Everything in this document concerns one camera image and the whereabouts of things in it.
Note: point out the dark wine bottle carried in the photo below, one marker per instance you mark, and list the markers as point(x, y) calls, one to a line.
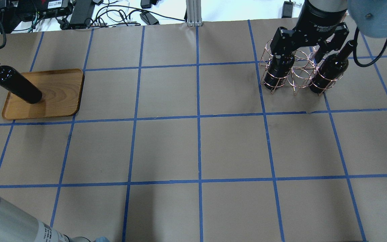
point(17, 84)

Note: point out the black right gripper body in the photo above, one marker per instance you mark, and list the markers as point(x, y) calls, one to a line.
point(319, 18)

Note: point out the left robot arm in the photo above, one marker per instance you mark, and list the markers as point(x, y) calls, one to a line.
point(17, 225)

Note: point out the copper wire bottle basket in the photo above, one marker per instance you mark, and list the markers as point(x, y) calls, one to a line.
point(304, 74)

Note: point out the black small power brick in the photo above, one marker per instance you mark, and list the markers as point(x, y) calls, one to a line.
point(287, 9)

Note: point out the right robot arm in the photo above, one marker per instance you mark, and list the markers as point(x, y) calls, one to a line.
point(370, 17)

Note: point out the dark wine bottle near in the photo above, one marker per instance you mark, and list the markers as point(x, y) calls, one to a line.
point(278, 69)

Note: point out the dark wine bottle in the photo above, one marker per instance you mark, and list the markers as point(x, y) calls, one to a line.
point(278, 69)
point(332, 68)

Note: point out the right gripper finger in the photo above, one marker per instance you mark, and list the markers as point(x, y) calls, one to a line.
point(283, 43)
point(325, 46)

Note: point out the aluminium frame post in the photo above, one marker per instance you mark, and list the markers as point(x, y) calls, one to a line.
point(193, 11)

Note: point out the wooden serving tray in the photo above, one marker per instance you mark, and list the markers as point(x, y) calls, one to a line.
point(61, 96)

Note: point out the black power adapter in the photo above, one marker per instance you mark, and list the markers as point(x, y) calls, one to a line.
point(82, 14)

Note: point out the dark wine bottle far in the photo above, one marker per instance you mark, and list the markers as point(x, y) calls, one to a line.
point(332, 68)

